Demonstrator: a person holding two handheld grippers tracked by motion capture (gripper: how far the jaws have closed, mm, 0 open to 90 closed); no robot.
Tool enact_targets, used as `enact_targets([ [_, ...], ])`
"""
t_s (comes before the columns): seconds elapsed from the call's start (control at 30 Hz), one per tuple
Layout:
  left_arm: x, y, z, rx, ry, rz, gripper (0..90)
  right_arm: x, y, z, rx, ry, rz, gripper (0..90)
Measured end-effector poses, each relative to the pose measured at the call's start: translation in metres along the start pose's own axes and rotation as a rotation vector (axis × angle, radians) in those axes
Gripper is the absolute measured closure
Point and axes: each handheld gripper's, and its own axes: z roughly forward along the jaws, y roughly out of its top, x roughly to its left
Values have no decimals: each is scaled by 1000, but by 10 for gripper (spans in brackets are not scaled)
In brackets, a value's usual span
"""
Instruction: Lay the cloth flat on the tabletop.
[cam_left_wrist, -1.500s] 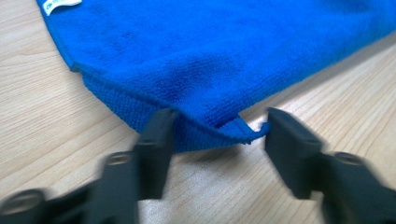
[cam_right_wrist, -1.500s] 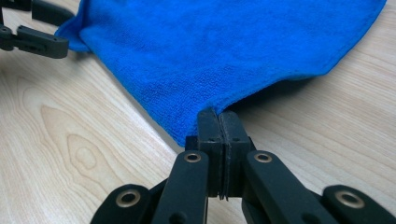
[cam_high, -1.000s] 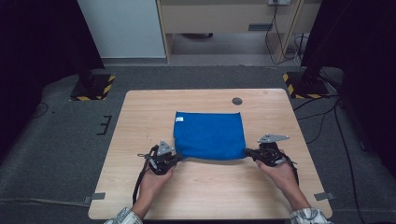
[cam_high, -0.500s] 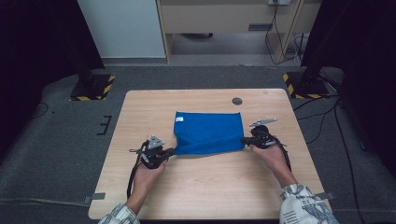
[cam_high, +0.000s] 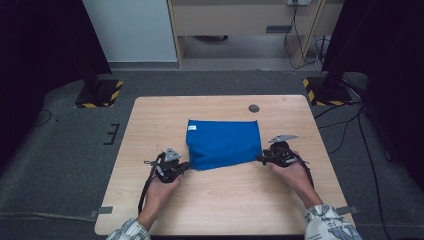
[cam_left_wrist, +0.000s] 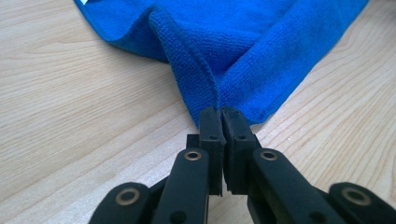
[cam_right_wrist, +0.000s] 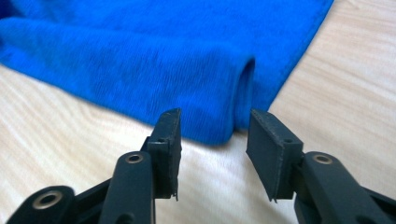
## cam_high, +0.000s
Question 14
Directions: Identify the thin black floor cable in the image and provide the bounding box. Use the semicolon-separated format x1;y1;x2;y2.
32;108;54;129

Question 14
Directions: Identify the black power cable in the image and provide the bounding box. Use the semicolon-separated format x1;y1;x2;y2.
282;2;328;71

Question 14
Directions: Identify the person's right hand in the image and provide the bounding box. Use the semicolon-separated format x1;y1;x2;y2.
268;161;315;202

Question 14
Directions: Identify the black curtain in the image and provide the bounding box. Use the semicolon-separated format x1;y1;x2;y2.
0;0;113;168
320;0;424;191

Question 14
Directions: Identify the light wooden desk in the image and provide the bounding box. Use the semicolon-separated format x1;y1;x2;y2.
166;0;345;70

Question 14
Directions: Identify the black stand with striped base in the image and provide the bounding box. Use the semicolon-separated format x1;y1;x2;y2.
302;68;354;107
74;66;125;109

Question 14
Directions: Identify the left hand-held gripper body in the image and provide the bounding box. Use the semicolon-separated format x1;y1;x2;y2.
143;146;185;184

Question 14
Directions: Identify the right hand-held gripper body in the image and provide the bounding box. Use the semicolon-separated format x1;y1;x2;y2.
262;134;300;168

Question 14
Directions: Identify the blue towel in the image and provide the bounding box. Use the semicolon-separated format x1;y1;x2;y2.
185;118;264;172

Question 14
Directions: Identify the black floor tape mark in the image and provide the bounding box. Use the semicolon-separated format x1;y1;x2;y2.
102;122;121;146

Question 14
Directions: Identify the person's left hand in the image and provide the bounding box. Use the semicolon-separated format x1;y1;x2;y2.
144;175;183;215

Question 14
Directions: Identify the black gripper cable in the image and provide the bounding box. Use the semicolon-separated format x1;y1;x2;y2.
137;164;158;215
294;153;315;188

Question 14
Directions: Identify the grey tape strip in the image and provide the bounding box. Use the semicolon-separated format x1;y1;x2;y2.
335;205;361;217
88;205;115;220

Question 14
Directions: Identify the white panel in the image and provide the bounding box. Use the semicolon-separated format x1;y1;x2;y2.
81;0;179;64

